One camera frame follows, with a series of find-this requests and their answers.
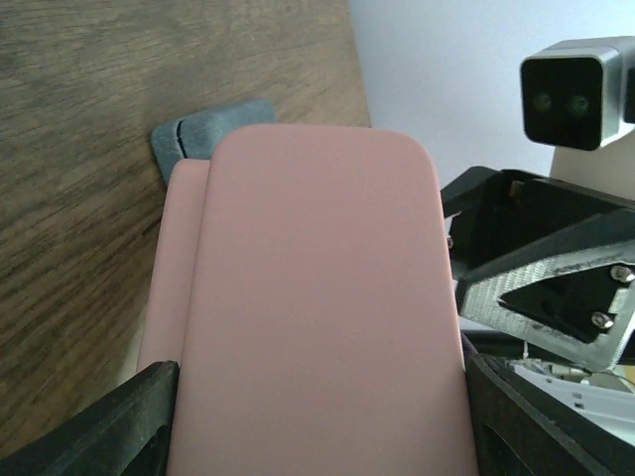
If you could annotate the grey glasses case green lining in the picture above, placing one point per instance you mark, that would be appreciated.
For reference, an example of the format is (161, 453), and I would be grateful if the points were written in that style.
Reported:
(196, 136)

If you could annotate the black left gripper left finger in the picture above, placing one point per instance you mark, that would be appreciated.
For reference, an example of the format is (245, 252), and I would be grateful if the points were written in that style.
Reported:
(127, 432)

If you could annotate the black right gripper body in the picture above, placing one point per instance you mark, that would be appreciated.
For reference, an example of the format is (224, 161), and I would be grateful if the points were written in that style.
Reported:
(545, 261)

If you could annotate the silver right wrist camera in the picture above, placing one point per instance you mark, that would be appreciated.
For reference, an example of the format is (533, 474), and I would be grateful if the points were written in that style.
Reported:
(579, 94)

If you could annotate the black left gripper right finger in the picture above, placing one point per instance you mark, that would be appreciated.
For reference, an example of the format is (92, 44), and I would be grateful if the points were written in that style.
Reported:
(520, 429)

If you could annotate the pink glasses case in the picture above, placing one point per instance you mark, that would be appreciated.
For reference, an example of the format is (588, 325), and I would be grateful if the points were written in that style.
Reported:
(302, 283)

